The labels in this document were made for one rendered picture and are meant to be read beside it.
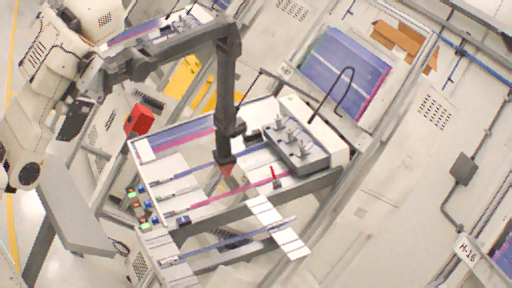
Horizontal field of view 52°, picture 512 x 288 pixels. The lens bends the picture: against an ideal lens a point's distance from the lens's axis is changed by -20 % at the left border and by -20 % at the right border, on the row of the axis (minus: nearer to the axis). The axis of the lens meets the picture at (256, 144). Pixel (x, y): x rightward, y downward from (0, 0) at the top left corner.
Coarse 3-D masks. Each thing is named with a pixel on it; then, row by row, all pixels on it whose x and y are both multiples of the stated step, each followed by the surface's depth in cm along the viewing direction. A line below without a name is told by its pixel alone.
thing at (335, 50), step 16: (336, 32) 264; (320, 48) 269; (336, 48) 260; (352, 48) 252; (304, 64) 274; (320, 64) 265; (336, 64) 257; (352, 64) 249; (368, 64) 241; (384, 64) 236; (320, 80) 261; (352, 80) 246; (368, 80) 238; (384, 80) 233; (336, 96) 250; (352, 96) 242; (368, 96) 235; (352, 112) 239
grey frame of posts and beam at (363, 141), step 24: (336, 0) 284; (312, 24) 290; (432, 48) 225; (336, 120) 249; (384, 120) 232; (360, 144) 234; (120, 168) 283; (360, 168) 238; (336, 192) 239; (96, 216) 290; (312, 216) 244; (288, 264) 248
